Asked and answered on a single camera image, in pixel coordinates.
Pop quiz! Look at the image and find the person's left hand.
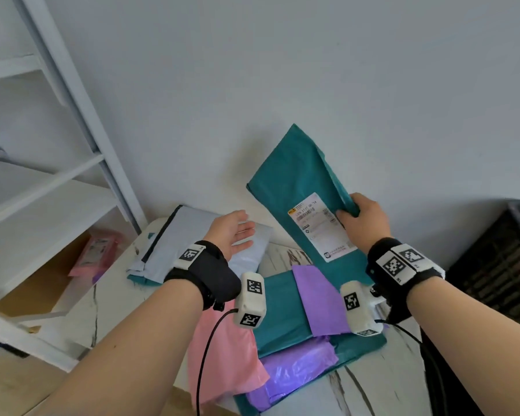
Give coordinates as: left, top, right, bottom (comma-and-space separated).
203, 210, 257, 261

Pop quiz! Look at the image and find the person's right hand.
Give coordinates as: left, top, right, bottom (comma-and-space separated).
337, 193, 393, 255

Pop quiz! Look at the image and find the teal mailer with white label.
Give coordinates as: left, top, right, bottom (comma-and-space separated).
246, 124, 374, 287

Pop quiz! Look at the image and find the person's left forearm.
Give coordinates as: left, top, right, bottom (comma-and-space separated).
35, 278, 205, 416

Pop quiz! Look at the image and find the person's right forearm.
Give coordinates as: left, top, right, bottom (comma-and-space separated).
405, 276, 520, 416

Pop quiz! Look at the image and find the grey mailer bag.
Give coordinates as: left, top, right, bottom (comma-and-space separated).
127, 205, 273, 285

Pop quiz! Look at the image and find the matte purple mailer bag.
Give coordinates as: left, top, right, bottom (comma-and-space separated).
291, 264, 352, 338

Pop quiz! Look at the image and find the teal mailer bag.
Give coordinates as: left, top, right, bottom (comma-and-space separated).
233, 392, 271, 416
253, 269, 387, 360
127, 273, 162, 287

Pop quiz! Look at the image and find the pink mailer bag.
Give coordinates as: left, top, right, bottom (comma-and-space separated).
186, 299, 270, 408

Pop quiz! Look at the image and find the glossy purple mailer bag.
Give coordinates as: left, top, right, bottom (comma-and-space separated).
246, 335, 340, 413

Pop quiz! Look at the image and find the pink packet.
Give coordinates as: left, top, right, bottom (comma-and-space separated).
68, 236, 123, 278

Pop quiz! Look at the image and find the dark plastic crate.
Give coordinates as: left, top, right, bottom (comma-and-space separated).
443, 200, 520, 335

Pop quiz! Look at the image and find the white shelf unit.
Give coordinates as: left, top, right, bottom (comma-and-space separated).
0, 0, 148, 373

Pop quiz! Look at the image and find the cardboard box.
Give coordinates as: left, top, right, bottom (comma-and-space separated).
0, 231, 92, 334

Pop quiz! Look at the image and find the black left wrist strap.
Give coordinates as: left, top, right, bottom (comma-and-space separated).
164, 241, 242, 311

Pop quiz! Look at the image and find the black wrist strap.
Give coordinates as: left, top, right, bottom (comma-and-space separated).
366, 237, 446, 324
164, 241, 242, 311

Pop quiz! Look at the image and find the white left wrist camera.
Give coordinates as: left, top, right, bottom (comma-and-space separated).
233, 272, 268, 330

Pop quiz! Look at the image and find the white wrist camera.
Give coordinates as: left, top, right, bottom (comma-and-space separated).
233, 272, 268, 330
339, 281, 385, 338

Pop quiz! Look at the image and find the black right wrist strap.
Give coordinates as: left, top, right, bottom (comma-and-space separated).
366, 237, 446, 324

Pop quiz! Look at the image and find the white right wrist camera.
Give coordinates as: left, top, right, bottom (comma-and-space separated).
339, 281, 385, 338

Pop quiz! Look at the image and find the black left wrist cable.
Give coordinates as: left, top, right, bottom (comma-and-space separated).
195, 308, 239, 416

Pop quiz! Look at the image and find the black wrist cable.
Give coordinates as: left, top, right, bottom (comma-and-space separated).
374, 318, 450, 416
195, 308, 239, 416

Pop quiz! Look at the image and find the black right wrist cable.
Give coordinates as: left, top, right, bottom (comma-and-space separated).
374, 318, 450, 416

